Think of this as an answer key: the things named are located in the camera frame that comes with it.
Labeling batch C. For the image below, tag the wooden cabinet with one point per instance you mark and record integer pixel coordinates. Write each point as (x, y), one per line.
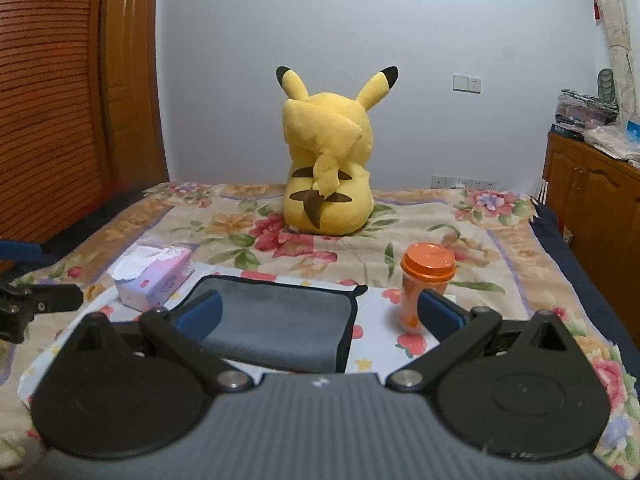
(595, 210)

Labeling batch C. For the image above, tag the pink tissue pack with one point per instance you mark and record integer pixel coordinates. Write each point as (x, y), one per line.
(152, 280)

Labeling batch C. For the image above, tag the yellow plush toy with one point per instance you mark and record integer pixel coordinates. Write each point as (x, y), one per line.
(325, 160)

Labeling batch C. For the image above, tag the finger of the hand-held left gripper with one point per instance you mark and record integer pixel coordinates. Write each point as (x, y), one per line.
(19, 251)
(45, 299)

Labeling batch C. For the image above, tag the stack of magazines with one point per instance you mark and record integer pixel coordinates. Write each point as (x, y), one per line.
(582, 112)

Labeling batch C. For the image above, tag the wooden louvred wardrobe door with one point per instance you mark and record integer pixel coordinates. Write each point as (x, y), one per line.
(45, 100)

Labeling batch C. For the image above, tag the white wall socket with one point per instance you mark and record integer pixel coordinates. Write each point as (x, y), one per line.
(452, 182)
(466, 184)
(487, 185)
(439, 181)

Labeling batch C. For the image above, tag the cream patterned curtain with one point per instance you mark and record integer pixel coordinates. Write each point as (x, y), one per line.
(612, 15)

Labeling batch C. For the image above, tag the folded white cloth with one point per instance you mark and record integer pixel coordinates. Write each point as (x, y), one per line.
(612, 142)

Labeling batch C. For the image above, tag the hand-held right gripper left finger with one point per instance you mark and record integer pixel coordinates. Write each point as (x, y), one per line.
(202, 310)

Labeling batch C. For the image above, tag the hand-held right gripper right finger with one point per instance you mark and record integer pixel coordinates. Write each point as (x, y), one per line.
(440, 316)

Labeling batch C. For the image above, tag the white wall switch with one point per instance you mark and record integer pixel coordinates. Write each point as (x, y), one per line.
(467, 84)

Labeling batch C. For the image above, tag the grey towel with black border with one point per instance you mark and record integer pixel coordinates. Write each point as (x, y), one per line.
(280, 317)

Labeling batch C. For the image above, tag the blue and white box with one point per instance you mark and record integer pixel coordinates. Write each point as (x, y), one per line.
(632, 130)

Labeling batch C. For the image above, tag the orange lidded cup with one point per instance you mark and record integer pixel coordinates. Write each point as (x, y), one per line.
(425, 280)

